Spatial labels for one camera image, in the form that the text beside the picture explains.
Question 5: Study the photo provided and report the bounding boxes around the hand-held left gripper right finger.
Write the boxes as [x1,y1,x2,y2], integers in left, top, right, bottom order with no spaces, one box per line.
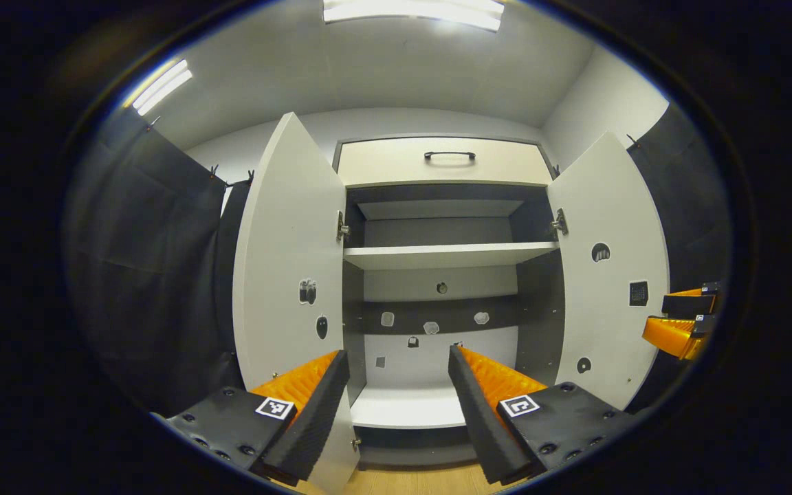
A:
[447,345,639,485]

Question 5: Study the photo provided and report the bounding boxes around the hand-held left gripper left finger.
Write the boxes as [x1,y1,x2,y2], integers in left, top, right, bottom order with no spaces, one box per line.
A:
[152,349,351,483]

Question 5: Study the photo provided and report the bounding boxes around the beige double-door shoe cabinet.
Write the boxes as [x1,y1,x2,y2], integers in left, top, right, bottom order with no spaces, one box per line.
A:
[333,134,567,468]

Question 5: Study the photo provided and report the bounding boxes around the cabinet door with bird sticker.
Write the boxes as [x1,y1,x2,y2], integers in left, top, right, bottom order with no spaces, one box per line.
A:
[547,132,672,411]

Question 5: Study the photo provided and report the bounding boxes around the cabinet door with camera sticker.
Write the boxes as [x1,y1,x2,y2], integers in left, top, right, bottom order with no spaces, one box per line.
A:
[232,112,362,492]

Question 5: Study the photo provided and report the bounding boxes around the white cabinet shelf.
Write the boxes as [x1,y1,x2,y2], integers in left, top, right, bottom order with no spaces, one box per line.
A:
[351,385,469,430]
[343,242,560,270]

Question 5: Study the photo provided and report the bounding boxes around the beige cabinet drawer front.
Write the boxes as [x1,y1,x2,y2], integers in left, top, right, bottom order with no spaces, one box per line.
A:
[338,137,553,188]

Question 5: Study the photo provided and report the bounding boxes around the black backdrop cloth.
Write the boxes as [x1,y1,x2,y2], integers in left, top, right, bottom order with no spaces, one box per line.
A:
[626,103,734,413]
[63,107,228,417]
[214,180,252,393]

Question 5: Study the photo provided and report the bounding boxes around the ceiling light panel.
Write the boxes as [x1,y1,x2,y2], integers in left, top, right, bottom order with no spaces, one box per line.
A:
[124,58,194,116]
[322,0,505,32]

